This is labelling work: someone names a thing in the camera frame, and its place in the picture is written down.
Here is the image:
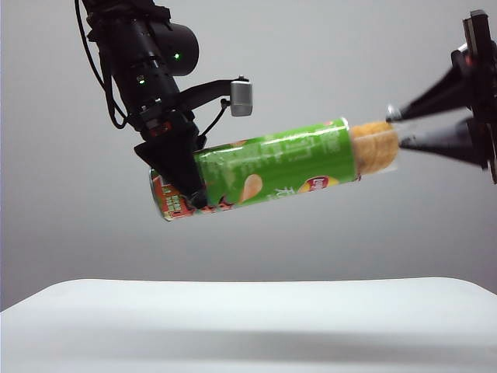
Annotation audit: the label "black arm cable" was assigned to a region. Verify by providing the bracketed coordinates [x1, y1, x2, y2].
[75, 0, 129, 130]

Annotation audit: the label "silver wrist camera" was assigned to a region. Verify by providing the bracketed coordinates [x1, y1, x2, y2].
[229, 75, 255, 118]

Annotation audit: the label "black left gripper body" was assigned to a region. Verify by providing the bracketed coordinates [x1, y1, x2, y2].
[131, 103, 196, 143]

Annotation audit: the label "black triangular right gripper finger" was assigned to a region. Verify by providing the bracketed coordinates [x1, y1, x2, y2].
[399, 117, 488, 169]
[397, 63, 473, 121]

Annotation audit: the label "green potato chip tub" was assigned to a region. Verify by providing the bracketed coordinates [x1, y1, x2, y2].
[148, 117, 364, 222]

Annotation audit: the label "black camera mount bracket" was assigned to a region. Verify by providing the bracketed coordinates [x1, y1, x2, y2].
[177, 78, 234, 113]

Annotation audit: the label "thin black camera cable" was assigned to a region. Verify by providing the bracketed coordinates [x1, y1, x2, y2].
[199, 98, 231, 147]

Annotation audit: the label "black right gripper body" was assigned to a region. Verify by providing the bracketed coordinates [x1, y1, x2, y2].
[450, 9, 497, 184]

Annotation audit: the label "potato chips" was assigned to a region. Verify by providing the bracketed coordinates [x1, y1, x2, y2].
[348, 103, 404, 183]

